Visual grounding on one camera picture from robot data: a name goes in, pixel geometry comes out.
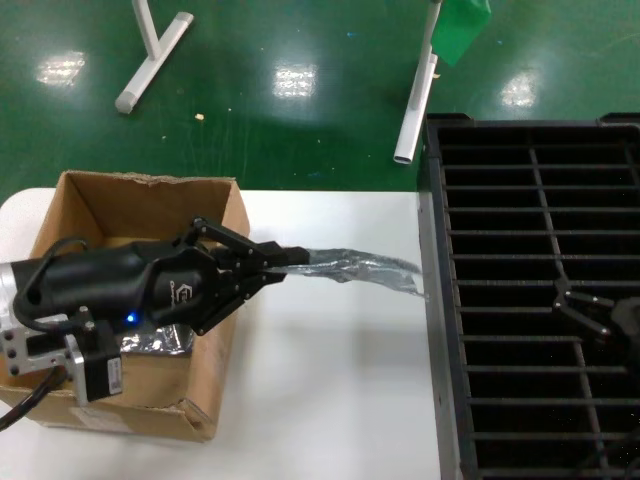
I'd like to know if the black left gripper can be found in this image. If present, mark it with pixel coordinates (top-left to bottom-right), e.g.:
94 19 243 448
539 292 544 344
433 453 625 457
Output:
12 214 312 337

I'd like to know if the thin black loop cable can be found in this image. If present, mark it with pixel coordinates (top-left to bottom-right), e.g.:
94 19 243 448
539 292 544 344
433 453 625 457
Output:
12 237 89 331

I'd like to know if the bagged graphics card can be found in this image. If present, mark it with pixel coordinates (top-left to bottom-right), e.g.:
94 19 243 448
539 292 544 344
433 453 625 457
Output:
117 323 197 357

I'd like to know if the silver antistatic bag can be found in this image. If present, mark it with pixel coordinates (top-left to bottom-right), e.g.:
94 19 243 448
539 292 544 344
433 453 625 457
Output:
277 246 431 301

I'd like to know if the white table leg with foot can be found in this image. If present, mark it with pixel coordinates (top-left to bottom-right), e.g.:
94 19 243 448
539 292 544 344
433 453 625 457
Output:
393 0 444 165
114 0 196 116

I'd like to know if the green tablecloth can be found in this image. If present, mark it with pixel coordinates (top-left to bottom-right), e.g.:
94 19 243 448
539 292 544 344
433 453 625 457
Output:
430 0 494 68

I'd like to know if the open brown cardboard box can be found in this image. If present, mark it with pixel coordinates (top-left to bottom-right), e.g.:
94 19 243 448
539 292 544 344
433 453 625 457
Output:
0 169 251 444

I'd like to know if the black slotted plastic container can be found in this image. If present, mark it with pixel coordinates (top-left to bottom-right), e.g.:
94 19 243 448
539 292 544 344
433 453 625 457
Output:
423 112 640 480

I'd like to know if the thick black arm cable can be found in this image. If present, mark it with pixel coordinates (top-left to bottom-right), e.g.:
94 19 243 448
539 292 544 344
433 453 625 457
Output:
0 367 66 432

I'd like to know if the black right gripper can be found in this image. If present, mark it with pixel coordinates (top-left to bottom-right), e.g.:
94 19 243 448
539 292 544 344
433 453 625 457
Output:
551 277 640 351

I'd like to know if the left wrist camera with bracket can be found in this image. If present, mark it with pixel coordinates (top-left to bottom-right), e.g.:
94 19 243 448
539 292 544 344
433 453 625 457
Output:
0 305 125 407

